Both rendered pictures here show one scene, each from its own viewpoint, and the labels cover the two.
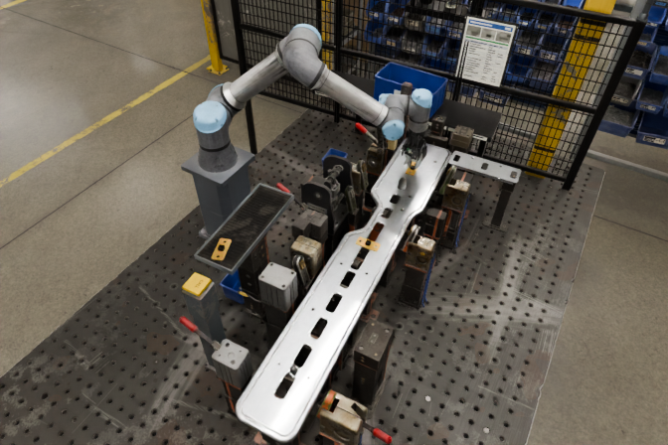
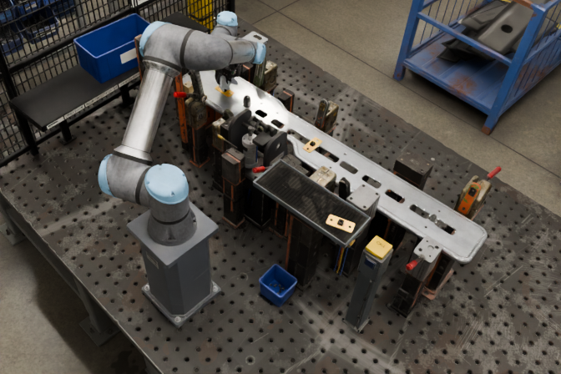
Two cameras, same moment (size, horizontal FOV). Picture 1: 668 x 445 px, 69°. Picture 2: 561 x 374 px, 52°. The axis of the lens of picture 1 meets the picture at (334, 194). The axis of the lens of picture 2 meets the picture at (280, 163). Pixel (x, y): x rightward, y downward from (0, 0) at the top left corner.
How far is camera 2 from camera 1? 174 cm
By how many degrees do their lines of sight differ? 54
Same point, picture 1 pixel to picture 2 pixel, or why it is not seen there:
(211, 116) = (178, 177)
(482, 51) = not seen: outside the picture
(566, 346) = not seen: hidden behind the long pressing
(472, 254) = not seen: hidden behind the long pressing
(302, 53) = (211, 39)
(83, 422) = not seen: outside the picture
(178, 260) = (211, 353)
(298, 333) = (398, 209)
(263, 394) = (452, 241)
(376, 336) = (412, 159)
